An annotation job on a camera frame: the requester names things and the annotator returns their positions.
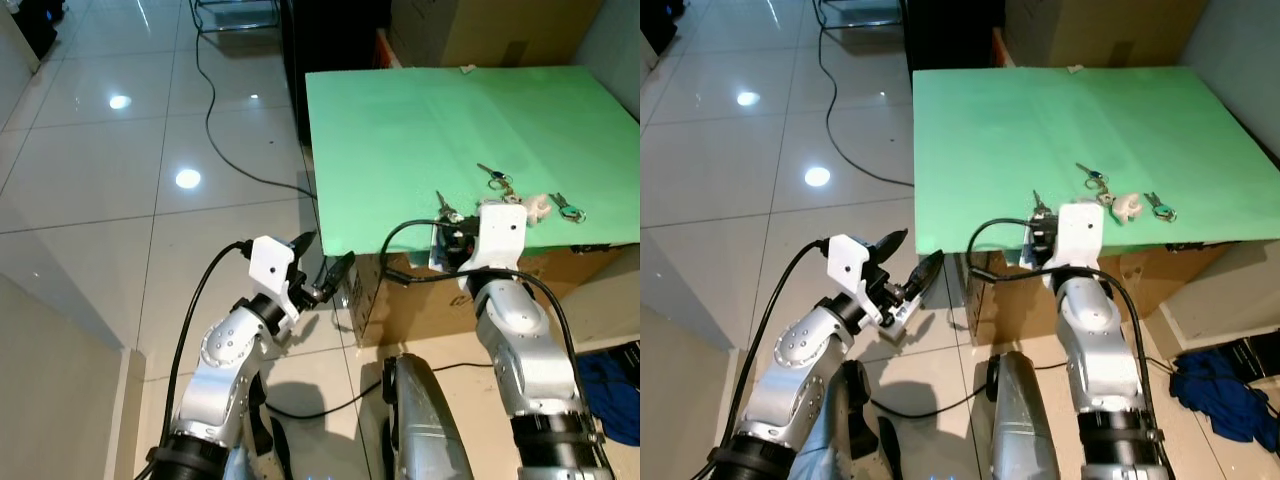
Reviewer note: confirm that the plain silver key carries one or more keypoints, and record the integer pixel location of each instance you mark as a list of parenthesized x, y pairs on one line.
[(444, 206), (1038, 203)]

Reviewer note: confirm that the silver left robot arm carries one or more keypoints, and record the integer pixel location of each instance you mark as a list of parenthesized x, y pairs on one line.
[(800, 350), (225, 350)]

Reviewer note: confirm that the printed cardboard box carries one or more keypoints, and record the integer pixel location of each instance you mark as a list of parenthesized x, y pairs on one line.
[(420, 305), (1010, 305)]

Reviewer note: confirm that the blue head key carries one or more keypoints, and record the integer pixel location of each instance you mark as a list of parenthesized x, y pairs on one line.
[(1086, 170), (487, 172)]

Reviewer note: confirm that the green table board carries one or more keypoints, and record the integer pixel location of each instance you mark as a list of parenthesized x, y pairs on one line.
[(1030, 140), (420, 140)]

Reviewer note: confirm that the teal head key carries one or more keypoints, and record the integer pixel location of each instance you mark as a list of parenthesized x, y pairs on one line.
[(1160, 207), (568, 209)]

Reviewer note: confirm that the silver left robot leg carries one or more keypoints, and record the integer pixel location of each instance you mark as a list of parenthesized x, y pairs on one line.
[(850, 440), (262, 430)]

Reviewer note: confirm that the black cabinet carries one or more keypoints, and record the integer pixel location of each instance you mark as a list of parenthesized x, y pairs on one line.
[(950, 50), (330, 60)]

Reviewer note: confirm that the blue cloth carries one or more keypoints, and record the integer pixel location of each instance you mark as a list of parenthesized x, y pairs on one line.
[(610, 395), (1225, 400)]

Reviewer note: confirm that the large plain cardboard box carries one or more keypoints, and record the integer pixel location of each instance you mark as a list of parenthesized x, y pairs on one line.
[(1110, 30), (500, 30)]

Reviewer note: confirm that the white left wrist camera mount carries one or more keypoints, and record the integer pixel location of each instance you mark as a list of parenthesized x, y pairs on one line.
[(845, 262), (268, 262)]

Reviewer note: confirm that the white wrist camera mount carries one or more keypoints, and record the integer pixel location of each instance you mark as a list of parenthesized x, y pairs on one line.
[(500, 230), (845, 262), (268, 262), (1080, 230)]

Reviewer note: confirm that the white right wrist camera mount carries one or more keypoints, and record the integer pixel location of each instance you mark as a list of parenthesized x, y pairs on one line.
[(500, 230), (1080, 230)]

